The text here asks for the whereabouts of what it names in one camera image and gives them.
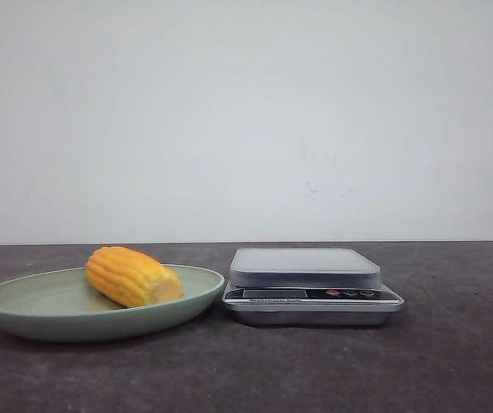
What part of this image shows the yellow corn cob piece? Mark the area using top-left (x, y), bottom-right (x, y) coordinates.
top-left (85, 246), bottom-right (183, 308)

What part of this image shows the light green plate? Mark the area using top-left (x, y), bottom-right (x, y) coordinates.
top-left (0, 264), bottom-right (225, 342)

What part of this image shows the silver digital kitchen scale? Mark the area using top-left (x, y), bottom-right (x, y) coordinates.
top-left (222, 247), bottom-right (404, 326)

